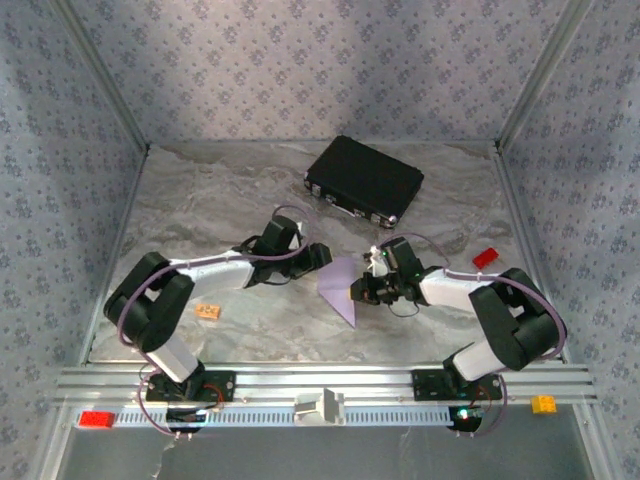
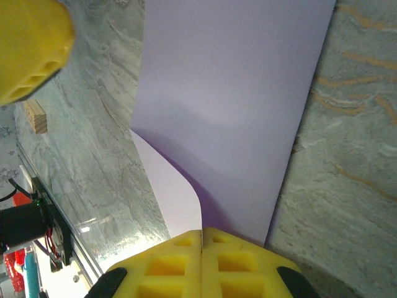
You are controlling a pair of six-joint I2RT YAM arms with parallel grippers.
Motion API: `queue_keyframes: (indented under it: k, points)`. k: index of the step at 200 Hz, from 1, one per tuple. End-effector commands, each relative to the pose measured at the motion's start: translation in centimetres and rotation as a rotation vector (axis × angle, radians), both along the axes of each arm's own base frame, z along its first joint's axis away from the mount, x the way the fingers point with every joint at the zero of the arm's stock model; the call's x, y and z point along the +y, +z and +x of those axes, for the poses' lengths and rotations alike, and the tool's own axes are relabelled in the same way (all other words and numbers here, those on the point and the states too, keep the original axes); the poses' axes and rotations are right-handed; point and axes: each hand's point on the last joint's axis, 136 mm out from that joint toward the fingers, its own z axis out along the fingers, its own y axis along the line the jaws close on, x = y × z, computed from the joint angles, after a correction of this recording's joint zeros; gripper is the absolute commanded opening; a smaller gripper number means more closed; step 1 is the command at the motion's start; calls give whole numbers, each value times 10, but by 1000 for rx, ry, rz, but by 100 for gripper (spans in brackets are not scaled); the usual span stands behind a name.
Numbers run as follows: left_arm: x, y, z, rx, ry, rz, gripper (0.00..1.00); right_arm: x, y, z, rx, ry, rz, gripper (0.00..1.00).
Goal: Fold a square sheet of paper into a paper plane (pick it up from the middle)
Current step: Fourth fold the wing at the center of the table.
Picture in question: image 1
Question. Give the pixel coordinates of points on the orange wooden block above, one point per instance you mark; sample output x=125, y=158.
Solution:
x=207, y=311

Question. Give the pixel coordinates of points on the grey metal bracket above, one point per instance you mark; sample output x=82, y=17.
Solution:
x=320, y=406

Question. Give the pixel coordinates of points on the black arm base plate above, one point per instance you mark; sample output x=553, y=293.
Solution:
x=427, y=385
x=220, y=387

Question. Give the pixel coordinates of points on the small red toy brick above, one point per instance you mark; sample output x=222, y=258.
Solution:
x=486, y=259

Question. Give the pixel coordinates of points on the black hard case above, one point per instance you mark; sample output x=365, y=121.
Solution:
x=365, y=175

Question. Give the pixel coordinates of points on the aluminium table side rail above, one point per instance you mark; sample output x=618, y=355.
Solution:
x=116, y=255
x=521, y=225

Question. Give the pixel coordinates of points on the purple paper sheet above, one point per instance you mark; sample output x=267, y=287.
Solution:
x=335, y=285

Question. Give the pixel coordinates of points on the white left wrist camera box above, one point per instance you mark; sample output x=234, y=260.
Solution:
x=298, y=235

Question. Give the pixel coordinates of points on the large red toy brick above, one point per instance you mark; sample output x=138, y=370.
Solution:
x=97, y=420

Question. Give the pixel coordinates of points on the aluminium frame leg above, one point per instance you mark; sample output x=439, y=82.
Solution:
x=57, y=450
x=592, y=450

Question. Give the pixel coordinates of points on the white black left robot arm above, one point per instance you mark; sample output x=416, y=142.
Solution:
x=150, y=320

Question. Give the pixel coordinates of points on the yellow toy brick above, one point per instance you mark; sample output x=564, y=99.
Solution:
x=544, y=404

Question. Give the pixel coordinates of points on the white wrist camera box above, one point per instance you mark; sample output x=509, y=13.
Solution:
x=298, y=235
x=375, y=262

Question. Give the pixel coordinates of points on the aluminium frame post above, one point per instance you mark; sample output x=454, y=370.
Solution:
x=542, y=75
x=107, y=80

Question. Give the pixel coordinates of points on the aluminium mounting rail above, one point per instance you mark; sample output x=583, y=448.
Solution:
x=325, y=377

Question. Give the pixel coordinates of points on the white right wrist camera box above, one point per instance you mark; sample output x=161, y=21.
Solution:
x=375, y=262

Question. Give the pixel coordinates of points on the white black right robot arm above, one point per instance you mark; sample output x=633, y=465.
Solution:
x=520, y=330

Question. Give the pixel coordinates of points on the black controller board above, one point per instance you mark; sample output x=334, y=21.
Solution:
x=465, y=425
x=185, y=424

